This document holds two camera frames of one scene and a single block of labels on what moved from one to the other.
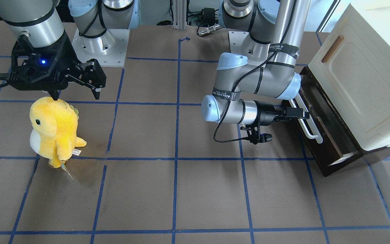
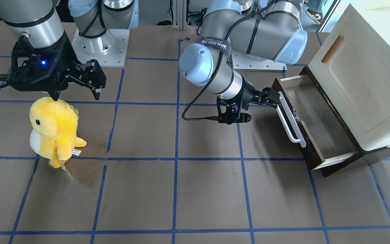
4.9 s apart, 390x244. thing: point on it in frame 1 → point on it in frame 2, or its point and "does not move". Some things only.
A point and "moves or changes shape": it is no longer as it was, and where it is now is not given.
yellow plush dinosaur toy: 54,124 does not move
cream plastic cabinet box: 364,67 does not move
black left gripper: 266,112 → 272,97
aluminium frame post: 179,15 does not move
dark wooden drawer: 330,144 moves or changes shape
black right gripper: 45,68 does not move
